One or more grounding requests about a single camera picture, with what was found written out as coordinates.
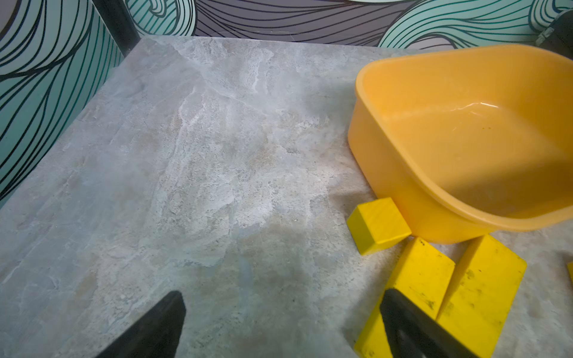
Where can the long yellow block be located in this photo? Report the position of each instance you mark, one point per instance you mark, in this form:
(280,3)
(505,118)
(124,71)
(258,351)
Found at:
(422,274)
(480,294)

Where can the orange plastic tub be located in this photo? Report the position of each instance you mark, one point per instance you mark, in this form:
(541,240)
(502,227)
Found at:
(470,141)

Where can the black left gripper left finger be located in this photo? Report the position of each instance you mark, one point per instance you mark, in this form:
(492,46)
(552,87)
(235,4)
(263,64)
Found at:
(155,334)

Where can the small yellow cube block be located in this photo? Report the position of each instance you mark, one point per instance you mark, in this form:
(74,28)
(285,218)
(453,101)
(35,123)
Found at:
(377,225)

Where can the black corner frame post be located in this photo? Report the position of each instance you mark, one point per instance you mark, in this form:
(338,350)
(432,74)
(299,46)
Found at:
(119,23)

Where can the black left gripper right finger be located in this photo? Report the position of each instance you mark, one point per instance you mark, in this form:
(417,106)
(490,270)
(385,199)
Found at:
(412,333)

